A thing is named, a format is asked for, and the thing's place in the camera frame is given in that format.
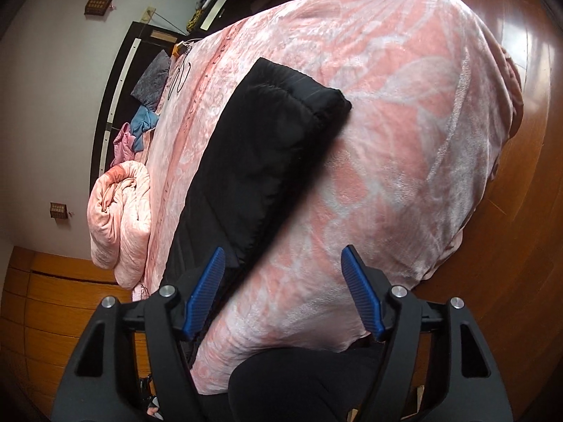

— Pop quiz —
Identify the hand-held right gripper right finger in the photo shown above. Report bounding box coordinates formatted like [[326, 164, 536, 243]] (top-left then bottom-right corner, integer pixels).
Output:
[[341, 245, 513, 422]]

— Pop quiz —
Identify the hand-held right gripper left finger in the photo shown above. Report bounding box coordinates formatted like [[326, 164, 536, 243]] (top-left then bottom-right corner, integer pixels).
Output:
[[50, 247, 227, 422]]

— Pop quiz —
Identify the rolled pink quilt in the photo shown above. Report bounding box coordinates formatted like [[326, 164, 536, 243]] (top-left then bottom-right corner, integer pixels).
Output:
[[87, 160, 152, 291]]

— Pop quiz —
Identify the pink patterned blanket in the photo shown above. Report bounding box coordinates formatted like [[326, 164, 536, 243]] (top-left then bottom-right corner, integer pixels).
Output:
[[141, 0, 526, 394]]

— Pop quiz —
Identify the wooden wardrobe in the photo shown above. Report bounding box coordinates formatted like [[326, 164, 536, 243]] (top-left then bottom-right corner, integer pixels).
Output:
[[4, 246, 152, 407]]

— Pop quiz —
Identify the pink cloth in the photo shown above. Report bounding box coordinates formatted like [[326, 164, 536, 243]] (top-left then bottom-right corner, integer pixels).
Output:
[[112, 123, 146, 172]]

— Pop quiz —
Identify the blue cloth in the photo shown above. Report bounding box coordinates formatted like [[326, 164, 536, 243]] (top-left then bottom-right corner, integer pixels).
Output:
[[127, 105, 160, 152]]

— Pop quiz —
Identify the grey pillow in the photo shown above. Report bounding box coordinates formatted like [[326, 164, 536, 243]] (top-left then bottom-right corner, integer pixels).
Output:
[[131, 49, 171, 111]]

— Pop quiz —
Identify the black headboard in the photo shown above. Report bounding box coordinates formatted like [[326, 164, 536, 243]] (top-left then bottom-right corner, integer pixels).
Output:
[[90, 21, 203, 185]]

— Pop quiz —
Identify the black nightstand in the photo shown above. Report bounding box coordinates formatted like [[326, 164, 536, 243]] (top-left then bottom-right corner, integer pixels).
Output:
[[187, 0, 247, 32]]

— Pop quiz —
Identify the black cable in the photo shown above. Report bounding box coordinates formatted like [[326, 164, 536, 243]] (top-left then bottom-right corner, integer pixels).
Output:
[[168, 59, 192, 97]]

